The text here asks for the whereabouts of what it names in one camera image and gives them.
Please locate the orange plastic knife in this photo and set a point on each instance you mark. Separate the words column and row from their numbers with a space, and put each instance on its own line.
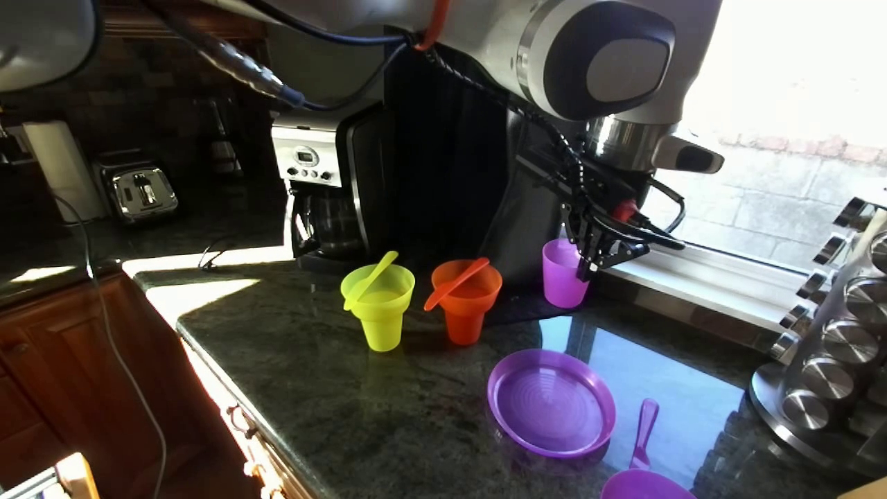
column 452, row 283

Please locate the purple plastic cup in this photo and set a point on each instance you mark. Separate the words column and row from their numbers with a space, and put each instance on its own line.
column 561, row 278

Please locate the purple plastic knife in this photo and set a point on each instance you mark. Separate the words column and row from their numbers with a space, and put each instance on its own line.
column 644, row 430

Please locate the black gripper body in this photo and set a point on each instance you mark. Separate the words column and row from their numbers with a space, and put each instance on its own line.
column 598, row 204

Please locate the yellow-green plastic knife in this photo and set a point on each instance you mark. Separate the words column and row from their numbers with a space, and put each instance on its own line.
column 370, row 278

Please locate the white paper towel roll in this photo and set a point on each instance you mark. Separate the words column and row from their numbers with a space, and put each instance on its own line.
column 59, row 171

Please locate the silver spice rack carousel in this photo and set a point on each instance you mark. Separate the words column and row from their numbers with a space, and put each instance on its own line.
column 831, row 362

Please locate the silver toaster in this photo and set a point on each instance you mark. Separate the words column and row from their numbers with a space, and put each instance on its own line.
column 138, row 190

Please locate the silver coffee maker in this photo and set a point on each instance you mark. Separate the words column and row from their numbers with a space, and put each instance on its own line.
column 320, row 168

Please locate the glass coffee carafe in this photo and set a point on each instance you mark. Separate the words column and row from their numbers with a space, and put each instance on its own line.
column 324, row 225

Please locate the wooden cabinet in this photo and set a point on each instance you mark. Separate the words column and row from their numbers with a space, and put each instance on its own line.
column 65, row 388

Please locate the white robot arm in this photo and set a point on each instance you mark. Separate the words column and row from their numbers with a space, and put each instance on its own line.
column 555, row 56

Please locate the purple plastic plate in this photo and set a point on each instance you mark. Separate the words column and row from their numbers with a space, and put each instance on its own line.
column 550, row 405

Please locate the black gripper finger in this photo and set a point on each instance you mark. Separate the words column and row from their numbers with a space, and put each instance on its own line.
column 607, row 255
column 583, row 265

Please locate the purple plastic bowl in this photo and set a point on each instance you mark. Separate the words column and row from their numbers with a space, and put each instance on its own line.
column 641, row 487

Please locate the yellow-green plastic cup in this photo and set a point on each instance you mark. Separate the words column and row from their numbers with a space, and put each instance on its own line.
column 384, row 334

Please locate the orange plastic cup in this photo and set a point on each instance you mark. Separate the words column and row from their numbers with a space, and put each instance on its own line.
column 463, row 330

